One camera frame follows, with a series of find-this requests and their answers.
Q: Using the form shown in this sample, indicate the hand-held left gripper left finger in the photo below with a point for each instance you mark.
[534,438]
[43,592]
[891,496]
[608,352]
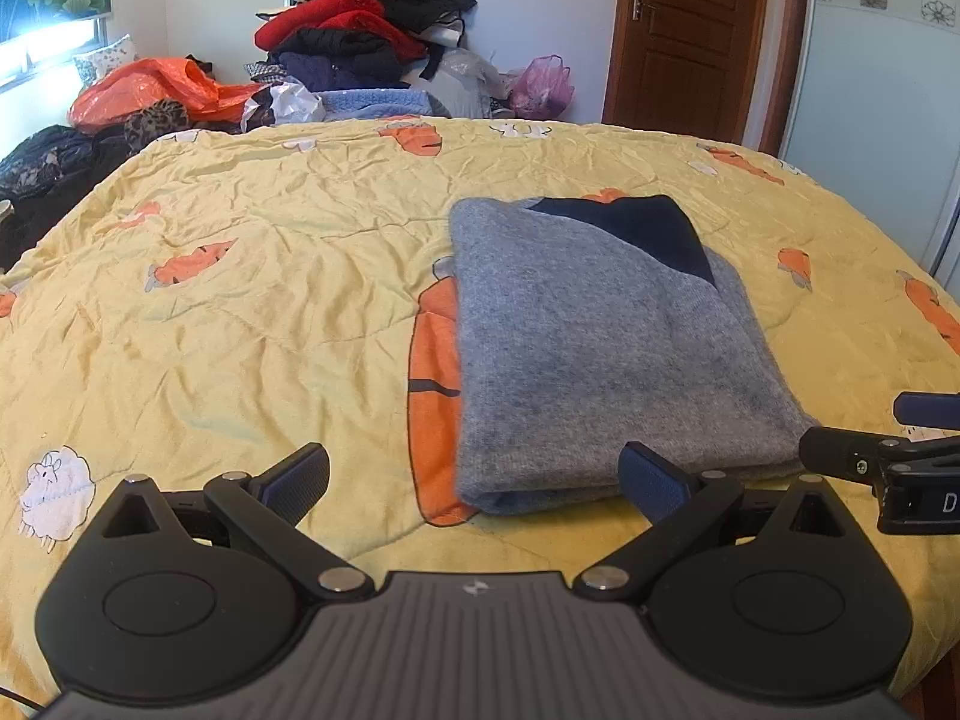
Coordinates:
[296,476]

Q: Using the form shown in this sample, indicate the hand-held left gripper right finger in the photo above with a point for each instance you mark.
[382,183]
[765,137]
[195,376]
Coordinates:
[652,484]

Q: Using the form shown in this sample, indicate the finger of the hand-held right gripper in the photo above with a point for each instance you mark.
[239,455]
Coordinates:
[840,450]
[926,409]

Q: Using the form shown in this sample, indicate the grey sweater with navy sleeves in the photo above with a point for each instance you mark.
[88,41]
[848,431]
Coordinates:
[585,360]

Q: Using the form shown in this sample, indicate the yellow carrot print quilt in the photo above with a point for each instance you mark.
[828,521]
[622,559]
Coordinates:
[225,315]

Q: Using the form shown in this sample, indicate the white wardrobe with flower decals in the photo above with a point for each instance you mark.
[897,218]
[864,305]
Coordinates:
[877,90]

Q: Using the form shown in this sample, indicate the white crumpled plastic bag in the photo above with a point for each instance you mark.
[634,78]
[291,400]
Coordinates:
[292,105]

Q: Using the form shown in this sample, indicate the leopard print cloth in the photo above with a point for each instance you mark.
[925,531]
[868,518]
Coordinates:
[157,120]

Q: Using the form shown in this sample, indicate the light blue blanket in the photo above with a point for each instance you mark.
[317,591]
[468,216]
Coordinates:
[375,101]

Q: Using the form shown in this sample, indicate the dark purple jacket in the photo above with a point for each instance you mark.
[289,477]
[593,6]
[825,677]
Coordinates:
[330,75]

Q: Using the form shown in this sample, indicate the dark patterned clothing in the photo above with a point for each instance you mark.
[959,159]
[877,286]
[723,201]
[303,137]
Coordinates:
[45,157]

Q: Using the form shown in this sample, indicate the pink plastic bag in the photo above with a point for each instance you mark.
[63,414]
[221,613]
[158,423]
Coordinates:
[544,90]

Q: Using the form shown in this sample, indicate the orange plastic bag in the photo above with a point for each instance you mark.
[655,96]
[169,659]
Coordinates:
[142,90]

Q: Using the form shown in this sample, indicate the small black cloth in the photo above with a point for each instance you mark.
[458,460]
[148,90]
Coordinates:
[199,69]

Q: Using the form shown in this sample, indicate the brown wooden door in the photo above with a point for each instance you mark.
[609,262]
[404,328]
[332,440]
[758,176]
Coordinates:
[690,52]

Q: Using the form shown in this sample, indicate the grey cloth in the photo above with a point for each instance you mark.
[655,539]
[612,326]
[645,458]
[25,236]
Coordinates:
[465,82]

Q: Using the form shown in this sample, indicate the black puffer jacket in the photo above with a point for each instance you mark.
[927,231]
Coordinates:
[337,41]

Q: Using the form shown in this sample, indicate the white floral pillow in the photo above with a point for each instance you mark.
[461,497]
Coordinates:
[105,60]

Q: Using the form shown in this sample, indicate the red garment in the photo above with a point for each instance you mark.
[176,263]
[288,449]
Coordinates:
[330,11]

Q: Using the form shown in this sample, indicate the bright window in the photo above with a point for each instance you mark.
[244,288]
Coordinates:
[45,45]

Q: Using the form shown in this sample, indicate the brown wooden door frame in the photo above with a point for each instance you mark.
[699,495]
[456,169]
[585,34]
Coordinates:
[791,52]

